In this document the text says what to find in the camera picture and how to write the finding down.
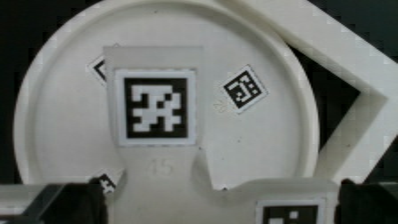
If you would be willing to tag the white cross-shaped table base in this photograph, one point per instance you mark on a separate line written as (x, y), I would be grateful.
(215, 128)

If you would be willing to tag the white round table top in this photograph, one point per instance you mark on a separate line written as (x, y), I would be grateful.
(64, 143)

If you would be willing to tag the white front fence bar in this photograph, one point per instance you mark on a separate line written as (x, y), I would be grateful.
(325, 40)

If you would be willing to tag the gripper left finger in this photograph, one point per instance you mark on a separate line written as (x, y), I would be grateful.
(67, 204)

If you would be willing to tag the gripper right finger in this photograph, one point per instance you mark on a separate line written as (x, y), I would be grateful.
(366, 203)

